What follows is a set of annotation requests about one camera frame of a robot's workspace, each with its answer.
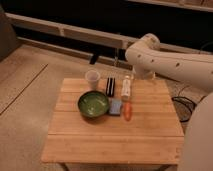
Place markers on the clear plastic cup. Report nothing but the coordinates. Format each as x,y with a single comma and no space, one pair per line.
92,77

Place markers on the white shelf rail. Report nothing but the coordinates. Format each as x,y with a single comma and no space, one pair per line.
72,32

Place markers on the white bottle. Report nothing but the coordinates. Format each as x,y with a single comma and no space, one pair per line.
126,88

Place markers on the orange carrot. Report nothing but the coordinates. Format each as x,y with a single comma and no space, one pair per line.
127,111

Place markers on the blue sponge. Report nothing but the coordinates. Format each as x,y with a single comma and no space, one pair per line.
115,106

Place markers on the wooden table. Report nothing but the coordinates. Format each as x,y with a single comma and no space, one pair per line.
152,136

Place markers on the green bowl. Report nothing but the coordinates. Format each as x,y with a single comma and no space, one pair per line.
93,104

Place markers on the black striped box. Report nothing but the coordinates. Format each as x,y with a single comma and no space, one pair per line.
110,87

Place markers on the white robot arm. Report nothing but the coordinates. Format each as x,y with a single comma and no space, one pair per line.
195,69

